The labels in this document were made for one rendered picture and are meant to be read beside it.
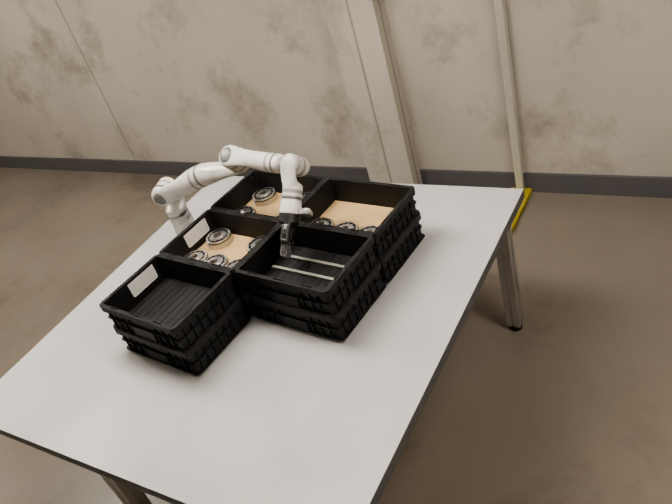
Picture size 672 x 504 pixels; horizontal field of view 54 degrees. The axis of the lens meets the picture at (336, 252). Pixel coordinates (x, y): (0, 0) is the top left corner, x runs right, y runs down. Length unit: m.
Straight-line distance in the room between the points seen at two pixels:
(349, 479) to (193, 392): 0.67
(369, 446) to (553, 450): 0.97
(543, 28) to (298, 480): 2.46
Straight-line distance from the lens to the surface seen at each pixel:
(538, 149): 3.80
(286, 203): 2.21
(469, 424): 2.75
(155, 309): 2.44
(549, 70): 3.57
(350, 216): 2.50
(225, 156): 2.46
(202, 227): 2.66
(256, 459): 1.96
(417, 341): 2.09
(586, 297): 3.21
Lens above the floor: 2.16
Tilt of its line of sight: 35 degrees down
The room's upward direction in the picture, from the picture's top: 18 degrees counter-clockwise
